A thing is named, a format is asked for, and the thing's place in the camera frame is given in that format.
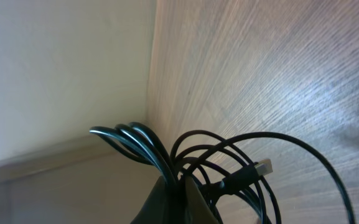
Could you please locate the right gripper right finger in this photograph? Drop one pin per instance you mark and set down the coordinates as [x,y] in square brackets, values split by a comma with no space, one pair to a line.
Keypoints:
[199,211]

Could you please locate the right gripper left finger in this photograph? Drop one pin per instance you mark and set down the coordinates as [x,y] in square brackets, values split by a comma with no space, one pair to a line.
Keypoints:
[161,206]

